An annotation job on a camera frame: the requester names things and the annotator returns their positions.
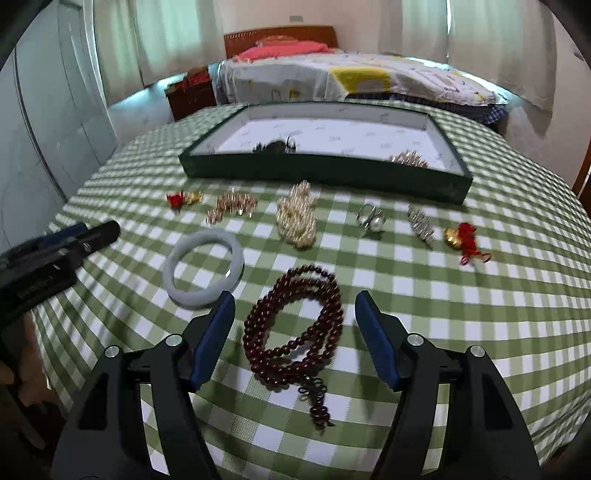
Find silver pearl brooch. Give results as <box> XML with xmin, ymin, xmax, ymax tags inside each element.
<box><xmin>355</xmin><ymin>203</ymin><xmax>386</xmax><ymax>234</ymax></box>

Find red pillow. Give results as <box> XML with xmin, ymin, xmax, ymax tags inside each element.
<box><xmin>232</xmin><ymin>39</ymin><xmax>328</xmax><ymax>64</ymax></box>

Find wooden door frame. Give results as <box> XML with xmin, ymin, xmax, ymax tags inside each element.
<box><xmin>573</xmin><ymin>138</ymin><xmax>591</xmax><ymax>204</ymax></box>

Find dark red bead necklace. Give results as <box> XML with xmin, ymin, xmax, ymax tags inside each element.
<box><xmin>242</xmin><ymin>264</ymin><xmax>346</xmax><ymax>432</ymax></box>

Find gold bead bracelet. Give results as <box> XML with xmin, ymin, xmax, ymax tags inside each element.
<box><xmin>205</xmin><ymin>188</ymin><xmax>258</xmax><ymax>226</ymax></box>

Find green checked tablecloth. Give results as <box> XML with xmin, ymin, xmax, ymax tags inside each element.
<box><xmin>30</xmin><ymin>102</ymin><xmax>591</xmax><ymax>480</ymax></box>

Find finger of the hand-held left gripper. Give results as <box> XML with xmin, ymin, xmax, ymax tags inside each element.
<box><xmin>39</xmin><ymin>222</ymin><xmax>89</xmax><ymax>247</ymax></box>
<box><xmin>69</xmin><ymin>220</ymin><xmax>122</xmax><ymax>256</ymax></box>

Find pale jade bangle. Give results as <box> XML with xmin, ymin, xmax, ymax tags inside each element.
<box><xmin>163</xmin><ymin>231</ymin><xmax>245</xmax><ymax>306</ymax></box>

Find blue plaid bed sheet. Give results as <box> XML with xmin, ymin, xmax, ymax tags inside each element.
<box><xmin>360</xmin><ymin>92</ymin><xmax>509</xmax><ymax>131</ymax></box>

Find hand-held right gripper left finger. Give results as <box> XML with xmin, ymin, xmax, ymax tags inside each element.
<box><xmin>51</xmin><ymin>291</ymin><xmax>236</xmax><ymax>480</ymax></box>

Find black jewelry piece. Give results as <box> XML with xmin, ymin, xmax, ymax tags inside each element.
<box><xmin>253</xmin><ymin>137</ymin><xmax>298</xmax><ymax>154</ymax></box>

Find pale window curtain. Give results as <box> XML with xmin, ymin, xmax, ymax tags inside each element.
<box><xmin>92</xmin><ymin>0</ymin><xmax>273</xmax><ymax>107</ymax></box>
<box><xmin>402</xmin><ymin>0</ymin><xmax>559</xmax><ymax>112</ymax></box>

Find silver rhinestone brooch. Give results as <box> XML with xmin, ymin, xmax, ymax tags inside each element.
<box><xmin>406</xmin><ymin>205</ymin><xmax>435</xmax><ymax>245</ymax></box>

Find wooden nightstand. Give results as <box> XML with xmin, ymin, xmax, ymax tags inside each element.
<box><xmin>165</xmin><ymin>76</ymin><xmax>218</xmax><ymax>121</ymax></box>

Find red items on nightstand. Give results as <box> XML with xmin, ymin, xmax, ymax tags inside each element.
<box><xmin>178</xmin><ymin>66</ymin><xmax>211</xmax><ymax>86</ymax></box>

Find printed bed blanket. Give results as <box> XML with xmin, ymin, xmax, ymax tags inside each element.
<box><xmin>219</xmin><ymin>52</ymin><xmax>499</xmax><ymax>108</ymax></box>

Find cream pearl necklace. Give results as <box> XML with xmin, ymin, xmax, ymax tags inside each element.
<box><xmin>276</xmin><ymin>181</ymin><xmax>318</xmax><ymax>251</ymax></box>

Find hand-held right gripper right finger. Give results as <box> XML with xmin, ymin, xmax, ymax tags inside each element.
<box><xmin>355</xmin><ymin>290</ymin><xmax>541</xmax><ymax>480</ymax></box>

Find red cord gold charm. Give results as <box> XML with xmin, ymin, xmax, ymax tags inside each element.
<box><xmin>444</xmin><ymin>222</ymin><xmax>492</xmax><ymax>267</ymax></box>

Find small red gold charm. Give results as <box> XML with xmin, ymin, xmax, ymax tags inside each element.
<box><xmin>166</xmin><ymin>189</ymin><xmax>205</xmax><ymax>210</ymax></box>

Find wooden bed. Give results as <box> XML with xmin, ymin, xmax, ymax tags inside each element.
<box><xmin>217</xmin><ymin>25</ymin><xmax>511</xmax><ymax>131</ymax></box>

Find person's left hand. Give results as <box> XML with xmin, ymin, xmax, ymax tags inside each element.
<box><xmin>0</xmin><ymin>318</ymin><xmax>51</xmax><ymax>404</ymax></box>

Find dark green jewelry tray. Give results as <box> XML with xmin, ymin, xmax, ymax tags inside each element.
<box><xmin>179</xmin><ymin>102</ymin><xmax>474</xmax><ymax>205</ymax></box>

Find white wardrobe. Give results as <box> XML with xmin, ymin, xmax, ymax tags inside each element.
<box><xmin>0</xmin><ymin>0</ymin><xmax>116</xmax><ymax>254</ymax></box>

